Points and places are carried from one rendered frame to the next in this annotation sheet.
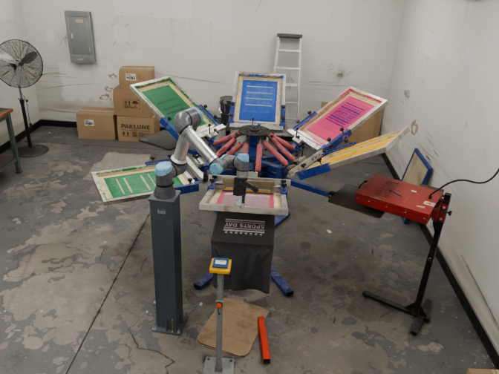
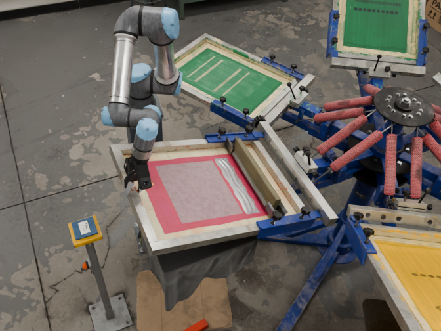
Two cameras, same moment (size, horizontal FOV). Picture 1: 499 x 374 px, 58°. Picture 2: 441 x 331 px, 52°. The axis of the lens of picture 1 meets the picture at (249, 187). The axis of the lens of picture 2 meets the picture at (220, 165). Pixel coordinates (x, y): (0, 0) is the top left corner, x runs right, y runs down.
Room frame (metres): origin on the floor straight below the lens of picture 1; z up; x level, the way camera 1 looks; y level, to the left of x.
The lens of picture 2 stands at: (2.32, -1.10, 2.72)
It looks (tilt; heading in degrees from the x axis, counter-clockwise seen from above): 48 degrees down; 60
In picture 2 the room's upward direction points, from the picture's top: 5 degrees clockwise
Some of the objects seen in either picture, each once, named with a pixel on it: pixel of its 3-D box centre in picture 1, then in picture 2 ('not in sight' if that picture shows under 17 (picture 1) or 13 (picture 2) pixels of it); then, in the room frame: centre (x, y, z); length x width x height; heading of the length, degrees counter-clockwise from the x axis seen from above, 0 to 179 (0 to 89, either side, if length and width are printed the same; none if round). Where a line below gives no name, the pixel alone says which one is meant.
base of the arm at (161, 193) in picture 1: (164, 188); (140, 98); (2.82, 0.60, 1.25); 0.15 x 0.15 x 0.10
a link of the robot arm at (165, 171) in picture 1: (164, 173); (140, 79); (2.82, 0.59, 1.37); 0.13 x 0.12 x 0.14; 151
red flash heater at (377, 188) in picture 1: (401, 197); not in sight; (3.23, -1.22, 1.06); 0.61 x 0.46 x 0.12; 58
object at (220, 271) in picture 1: (219, 320); (99, 278); (2.37, 0.16, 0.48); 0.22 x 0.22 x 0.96; 88
